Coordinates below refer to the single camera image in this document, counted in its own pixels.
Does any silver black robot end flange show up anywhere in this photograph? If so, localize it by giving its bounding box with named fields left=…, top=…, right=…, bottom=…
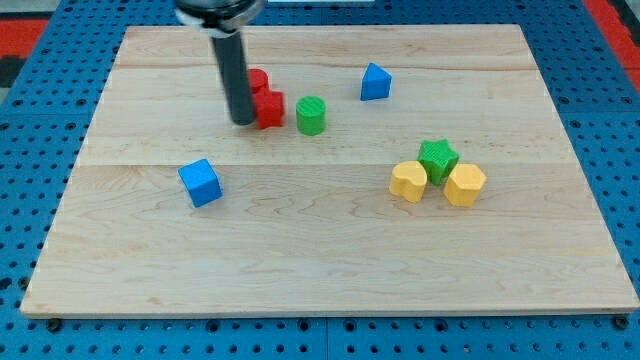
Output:
left=174, top=0, right=266, bottom=38

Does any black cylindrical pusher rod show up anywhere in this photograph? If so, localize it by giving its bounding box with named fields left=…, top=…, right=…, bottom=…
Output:
left=211, top=32, right=256, bottom=126

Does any yellow heart block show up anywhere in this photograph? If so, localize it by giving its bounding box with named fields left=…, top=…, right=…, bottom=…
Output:
left=389, top=161, right=428, bottom=203

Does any red cylinder block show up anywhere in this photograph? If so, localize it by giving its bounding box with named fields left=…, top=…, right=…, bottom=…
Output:
left=248, top=68, right=269, bottom=94

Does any red star block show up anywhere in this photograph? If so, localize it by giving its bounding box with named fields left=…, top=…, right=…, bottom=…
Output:
left=253, top=88, right=285, bottom=130

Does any green cylinder block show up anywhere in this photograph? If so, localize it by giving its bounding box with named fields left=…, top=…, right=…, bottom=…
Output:
left=296, top=95, right=326, bottom=136

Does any blue cube block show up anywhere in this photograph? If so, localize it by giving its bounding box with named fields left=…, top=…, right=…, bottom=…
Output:
left=178, top=159, right=223, bottom=208

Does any blue triangle block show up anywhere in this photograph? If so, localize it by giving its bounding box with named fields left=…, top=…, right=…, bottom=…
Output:
left=360, top=63, right=392, bottom=101

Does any light wooden board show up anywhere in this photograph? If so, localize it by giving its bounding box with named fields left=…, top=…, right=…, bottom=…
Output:
left=21, top=25, right=639, bottom=319

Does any green star block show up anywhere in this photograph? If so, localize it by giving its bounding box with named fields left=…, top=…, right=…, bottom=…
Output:
left=417, top=139, right=459, bottom=186

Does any yellow hexagon block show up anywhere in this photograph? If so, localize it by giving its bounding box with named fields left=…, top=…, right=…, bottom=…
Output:
left=443, top=163, right=487, bottom=207

